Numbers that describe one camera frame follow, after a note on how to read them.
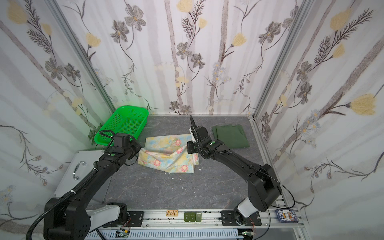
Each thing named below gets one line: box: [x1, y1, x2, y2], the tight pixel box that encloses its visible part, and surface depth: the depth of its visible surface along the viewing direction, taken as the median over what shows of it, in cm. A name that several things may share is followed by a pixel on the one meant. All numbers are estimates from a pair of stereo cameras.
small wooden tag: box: [166, 210, 178, 217], surface depth 76 cm
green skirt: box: [212, 124, 250, 149], surface depth 110 cm
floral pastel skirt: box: [137, 134, 199, 173], surface depth 90 cm
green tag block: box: [184, 212, 202, 222], surface depth 75 cm
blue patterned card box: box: [275, 209, 299, 223], surface depth 75 cm
